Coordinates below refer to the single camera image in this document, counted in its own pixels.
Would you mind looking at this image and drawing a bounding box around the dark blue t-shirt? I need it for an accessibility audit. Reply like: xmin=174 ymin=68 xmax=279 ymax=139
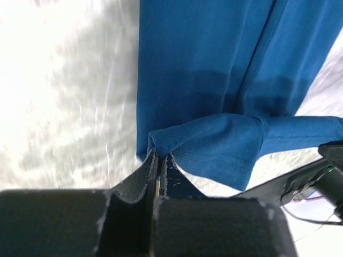
xmin=137 ymin=1 xmax=342 ymax=191

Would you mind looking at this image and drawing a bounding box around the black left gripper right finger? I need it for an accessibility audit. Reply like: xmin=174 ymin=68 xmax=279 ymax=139
xmin=150 ymin=155 xmax=297 ymax=256

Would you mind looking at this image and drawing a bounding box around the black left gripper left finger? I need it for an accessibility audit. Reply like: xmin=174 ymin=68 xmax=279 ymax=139
xmin=1 ymin=151 xmax=159 ymax=256

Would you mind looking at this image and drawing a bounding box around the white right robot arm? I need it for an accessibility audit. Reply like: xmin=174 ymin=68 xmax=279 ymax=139
xmin=279 ymin=141 xmax=342 ymax=218

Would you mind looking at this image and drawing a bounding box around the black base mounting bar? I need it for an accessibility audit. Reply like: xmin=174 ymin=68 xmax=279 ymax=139
xmin=234 ymin=158 xmax=330 ymax=203

